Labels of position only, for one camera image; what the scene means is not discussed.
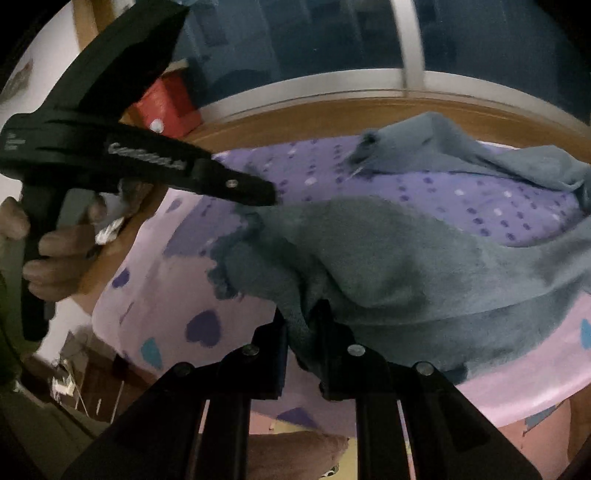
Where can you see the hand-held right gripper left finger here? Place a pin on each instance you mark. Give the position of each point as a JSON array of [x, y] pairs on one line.
[[278, 364]]

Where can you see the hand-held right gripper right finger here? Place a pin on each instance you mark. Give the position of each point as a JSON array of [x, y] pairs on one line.
[[323, 350]]

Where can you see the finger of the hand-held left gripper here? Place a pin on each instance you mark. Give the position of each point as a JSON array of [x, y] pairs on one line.
[[240, 184]]

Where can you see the grey-blue shirt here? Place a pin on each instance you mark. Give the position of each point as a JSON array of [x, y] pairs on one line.
[[415, 258]]

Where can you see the person's left hand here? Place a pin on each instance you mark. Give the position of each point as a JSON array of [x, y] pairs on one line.
[[60, 242]]

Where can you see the brown soft object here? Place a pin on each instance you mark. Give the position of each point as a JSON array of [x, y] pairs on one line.
[[295, 454]]

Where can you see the red box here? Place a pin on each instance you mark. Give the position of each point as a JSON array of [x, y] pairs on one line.
[[168, 108]]

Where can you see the purple dotted heart bed sheet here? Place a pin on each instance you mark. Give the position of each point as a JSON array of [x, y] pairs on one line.
[[184, 295]]

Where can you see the window with white frame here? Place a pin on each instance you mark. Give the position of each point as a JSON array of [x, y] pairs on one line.
[[323, 37]]

